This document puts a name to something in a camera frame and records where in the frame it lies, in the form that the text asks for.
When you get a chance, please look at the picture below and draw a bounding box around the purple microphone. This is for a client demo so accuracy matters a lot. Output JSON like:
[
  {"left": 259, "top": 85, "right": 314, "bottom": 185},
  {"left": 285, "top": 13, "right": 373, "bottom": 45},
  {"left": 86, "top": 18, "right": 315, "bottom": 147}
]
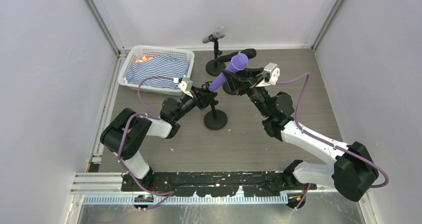
[{"left": 208, "top": 53, "right": 249, "bottom": 92}]

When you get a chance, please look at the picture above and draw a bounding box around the black microphone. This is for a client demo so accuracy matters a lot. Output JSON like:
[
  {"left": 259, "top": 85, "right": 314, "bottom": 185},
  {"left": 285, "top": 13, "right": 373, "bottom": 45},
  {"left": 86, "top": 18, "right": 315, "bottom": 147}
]
[{"left": 214, "top": 48, "right": 257, "bottom": 63}]

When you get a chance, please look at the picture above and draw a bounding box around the black mic stand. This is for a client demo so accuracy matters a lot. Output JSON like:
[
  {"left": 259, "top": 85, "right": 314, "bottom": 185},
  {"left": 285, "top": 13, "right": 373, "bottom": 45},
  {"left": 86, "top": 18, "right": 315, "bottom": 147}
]
[
  {"left": 201, "top": 81, "right": 228, "bottom": 130},
  {"left": 206, "top": 40, "right": 226, "bottom": 77},
  {"left": 222, "top": 83, "right": 236, "bottom": 95}
]

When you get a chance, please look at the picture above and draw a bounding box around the silver microphone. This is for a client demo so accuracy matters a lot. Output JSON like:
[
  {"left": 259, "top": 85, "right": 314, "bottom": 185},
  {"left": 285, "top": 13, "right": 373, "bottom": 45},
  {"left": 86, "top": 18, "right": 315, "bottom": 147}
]
[{"left": 202, "top": 26, "right": 227, "bottom": 44}]

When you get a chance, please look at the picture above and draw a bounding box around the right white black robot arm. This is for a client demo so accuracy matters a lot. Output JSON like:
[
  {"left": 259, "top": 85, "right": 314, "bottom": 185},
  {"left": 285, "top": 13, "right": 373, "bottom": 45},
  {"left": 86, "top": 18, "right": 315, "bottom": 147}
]
[{"left": 222, "top": 68, "right": 382, "bottom": 202}]

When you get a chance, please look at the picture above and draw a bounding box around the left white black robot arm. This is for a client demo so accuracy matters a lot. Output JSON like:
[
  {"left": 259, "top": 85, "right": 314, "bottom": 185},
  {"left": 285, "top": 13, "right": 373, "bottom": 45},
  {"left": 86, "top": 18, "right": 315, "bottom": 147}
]
[{"left": 100, "top": 87, "right": 218, "bottom": 181}]

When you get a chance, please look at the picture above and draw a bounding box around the white plastic basket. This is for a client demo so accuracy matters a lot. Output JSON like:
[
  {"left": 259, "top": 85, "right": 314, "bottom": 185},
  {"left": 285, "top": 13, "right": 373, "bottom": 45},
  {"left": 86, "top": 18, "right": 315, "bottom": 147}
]
[{"left": 117, "top": 45, "right": 195, "bottom": 96}]

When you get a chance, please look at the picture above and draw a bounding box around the blue white striped cloth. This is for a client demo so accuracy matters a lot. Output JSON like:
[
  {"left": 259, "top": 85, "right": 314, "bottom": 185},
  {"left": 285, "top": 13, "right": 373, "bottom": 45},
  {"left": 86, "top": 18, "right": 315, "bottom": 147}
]
[{"left": 123, "top": 55, "right": 189, "bottom": 90}]

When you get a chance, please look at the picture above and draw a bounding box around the orange item in basket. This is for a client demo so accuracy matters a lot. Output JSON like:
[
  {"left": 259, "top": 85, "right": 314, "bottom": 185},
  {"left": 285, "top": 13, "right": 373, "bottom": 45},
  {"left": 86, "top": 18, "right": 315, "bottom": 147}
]
[{"left": 134, "top": 55, "right": 152, "bottom": 63}]

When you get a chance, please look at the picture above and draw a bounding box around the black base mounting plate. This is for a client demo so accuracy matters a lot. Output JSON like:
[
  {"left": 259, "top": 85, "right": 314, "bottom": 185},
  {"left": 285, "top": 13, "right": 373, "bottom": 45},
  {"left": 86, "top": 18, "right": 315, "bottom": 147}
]
[{"left": 121, "top": 171, "right": 303, "bottom": 197}]

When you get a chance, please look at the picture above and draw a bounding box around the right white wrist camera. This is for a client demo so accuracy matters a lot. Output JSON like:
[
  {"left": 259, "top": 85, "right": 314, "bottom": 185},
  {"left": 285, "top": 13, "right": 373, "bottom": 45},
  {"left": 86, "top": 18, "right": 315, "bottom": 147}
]
[{"left": 256, "top": 63, "right": 280, "bottom": 87}]

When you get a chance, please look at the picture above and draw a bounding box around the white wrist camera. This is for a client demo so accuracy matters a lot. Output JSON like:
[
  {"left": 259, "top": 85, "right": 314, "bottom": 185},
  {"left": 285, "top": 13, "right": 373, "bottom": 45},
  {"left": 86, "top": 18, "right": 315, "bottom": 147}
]
[
  {"left": 173, "top": 77, "right": 193, "bottom": 98},
  {"left": 256, "top": 63, "right": 280, "bottom": 87}
]

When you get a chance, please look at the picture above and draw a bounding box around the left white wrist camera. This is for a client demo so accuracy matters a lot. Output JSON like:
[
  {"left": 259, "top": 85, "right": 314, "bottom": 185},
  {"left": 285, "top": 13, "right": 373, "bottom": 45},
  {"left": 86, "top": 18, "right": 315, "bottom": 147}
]
[{"left": 173, "top": 77, "right": 193, "bottom": 98}]

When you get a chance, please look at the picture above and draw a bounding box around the right aluminium frame post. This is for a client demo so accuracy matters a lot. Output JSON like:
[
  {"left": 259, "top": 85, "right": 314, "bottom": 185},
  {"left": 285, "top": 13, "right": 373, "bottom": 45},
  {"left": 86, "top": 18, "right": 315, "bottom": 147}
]
[{"left": 311, "top": 0, "right": 346, "bottom": 52}]

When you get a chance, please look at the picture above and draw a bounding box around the aluminium frame post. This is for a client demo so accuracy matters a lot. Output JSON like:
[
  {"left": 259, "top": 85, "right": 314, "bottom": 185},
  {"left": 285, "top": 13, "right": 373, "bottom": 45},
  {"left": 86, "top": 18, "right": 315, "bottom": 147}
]
[
  {"left": 84, "top": 0, "right": 120, "bottom": 56},
  {"left": 311, "top": 0, "right": 346, "bottom": 52}
]

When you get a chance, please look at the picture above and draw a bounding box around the left aluminium frame post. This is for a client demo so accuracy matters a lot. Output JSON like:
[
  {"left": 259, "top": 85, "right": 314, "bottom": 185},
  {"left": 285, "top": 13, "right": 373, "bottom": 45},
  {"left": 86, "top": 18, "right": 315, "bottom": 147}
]
[{"left": 84, "top": 0, "right": 120, "bottom": 56}]

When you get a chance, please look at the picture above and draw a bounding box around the white slotted cable duct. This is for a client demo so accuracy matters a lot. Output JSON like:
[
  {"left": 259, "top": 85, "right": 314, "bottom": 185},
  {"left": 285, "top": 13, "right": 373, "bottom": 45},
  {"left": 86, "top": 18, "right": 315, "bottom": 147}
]
[{"left": 82, "top": 194, "right": 288, "bottom": 205}]

